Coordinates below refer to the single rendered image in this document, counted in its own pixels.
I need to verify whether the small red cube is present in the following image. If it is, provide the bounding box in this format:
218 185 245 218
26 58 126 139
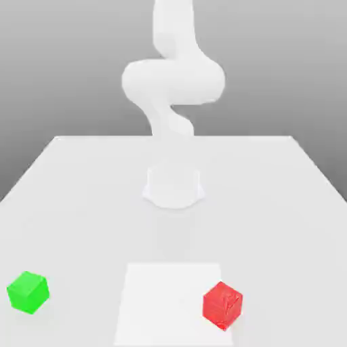
202 281 244 332

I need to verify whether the small green cube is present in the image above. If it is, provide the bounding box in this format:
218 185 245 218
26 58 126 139
6 270 50 316

